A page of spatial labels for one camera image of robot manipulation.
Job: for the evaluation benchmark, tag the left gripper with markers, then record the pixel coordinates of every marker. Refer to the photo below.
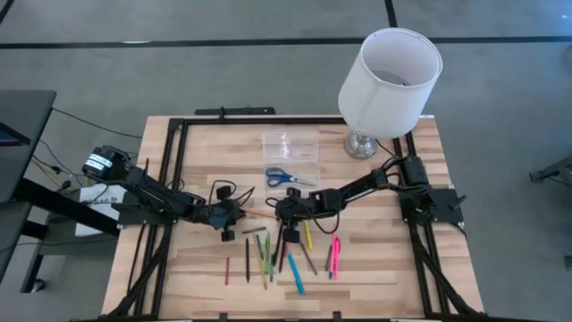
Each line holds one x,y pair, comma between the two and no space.
232,214

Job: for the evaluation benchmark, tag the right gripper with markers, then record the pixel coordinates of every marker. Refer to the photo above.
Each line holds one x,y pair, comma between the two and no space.
292,212

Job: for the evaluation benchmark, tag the orange pencil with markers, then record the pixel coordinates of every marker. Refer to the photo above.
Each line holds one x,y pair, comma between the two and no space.
259,213

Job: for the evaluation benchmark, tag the yellow highlighter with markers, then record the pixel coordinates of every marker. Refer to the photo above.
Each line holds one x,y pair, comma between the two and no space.
308,236

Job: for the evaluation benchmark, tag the black pencil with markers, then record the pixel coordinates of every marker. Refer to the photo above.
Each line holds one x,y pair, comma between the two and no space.
247,261

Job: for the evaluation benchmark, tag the yellow pencil pink eraser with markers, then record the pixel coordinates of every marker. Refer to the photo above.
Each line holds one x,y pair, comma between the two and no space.
260,264

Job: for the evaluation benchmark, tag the gray marker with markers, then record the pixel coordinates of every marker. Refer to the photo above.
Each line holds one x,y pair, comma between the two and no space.
308,259

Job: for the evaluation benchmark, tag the thin red pencil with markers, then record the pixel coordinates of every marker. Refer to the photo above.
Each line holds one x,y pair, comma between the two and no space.
227,270

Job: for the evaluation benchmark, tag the dark green colored pencil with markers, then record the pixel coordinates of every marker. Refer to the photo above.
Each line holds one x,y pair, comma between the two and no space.
329,258

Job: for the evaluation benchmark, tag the clear plastic supply box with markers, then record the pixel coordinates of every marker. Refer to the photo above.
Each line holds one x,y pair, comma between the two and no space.
290,145

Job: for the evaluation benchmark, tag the pink highlighter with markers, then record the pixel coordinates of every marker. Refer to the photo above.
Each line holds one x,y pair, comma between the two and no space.
337,259

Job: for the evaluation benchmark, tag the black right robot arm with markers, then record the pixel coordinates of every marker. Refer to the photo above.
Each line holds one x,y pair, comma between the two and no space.
357,188

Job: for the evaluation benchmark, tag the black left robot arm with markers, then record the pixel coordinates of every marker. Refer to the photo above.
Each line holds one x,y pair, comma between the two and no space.
147,188

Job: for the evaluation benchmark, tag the black marker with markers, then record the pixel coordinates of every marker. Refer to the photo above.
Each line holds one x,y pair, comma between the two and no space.
277,245
283,259

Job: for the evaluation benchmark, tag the short red marker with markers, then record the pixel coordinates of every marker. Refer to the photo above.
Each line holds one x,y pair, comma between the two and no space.
286,250

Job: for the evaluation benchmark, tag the dark green pen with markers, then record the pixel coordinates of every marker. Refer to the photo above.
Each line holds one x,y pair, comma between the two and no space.
259,247

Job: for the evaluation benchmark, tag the dark green marker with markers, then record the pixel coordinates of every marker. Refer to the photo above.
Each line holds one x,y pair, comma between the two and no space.
271,270

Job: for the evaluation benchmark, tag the black mounting bar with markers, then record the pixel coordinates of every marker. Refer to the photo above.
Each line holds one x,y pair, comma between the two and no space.
237,111

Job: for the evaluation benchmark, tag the white shade table lamp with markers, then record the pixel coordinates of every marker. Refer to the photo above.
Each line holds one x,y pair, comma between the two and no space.
384,107

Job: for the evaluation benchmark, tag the white paper sheet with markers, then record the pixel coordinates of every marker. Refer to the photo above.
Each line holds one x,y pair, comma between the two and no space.
89,226

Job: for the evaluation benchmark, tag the dark gray desk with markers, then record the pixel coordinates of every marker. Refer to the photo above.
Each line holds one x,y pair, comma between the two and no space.
22,134

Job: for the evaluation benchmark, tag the dark laptop blue screen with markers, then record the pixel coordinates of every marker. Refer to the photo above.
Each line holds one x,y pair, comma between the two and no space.
13,136

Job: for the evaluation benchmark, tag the black floor stand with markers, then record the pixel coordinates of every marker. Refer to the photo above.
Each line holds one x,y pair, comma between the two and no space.
552,172

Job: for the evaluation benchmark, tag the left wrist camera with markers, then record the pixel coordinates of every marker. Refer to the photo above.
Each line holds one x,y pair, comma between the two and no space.
215,217

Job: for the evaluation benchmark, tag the black aluminium table frame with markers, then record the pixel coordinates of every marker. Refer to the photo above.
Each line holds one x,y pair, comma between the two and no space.
268,121

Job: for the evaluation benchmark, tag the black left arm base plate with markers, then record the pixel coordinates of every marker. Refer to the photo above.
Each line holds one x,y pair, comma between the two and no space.
134,217

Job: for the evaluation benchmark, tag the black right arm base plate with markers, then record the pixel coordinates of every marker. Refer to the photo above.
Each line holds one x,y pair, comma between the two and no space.
442,205

